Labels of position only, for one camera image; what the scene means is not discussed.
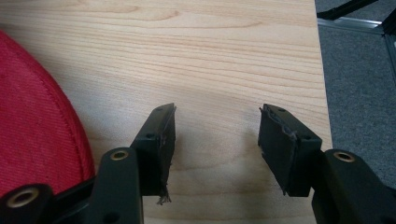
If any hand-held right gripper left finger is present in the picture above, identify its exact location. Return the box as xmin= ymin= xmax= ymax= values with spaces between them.
xmin=130 ymin=103 xmax=177 ymax=206

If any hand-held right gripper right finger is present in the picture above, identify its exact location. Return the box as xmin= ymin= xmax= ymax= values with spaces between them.
xmin=258 ymin=103 xmax=323 ymax=198

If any red cloth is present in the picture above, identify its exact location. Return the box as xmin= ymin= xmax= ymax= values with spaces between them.
xmin=0 ymin=29 xmax=96 ymax=198

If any black metal stand leg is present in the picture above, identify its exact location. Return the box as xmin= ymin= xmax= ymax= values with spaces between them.
xmin=316 ymin=0 xmax=379 ymax=21

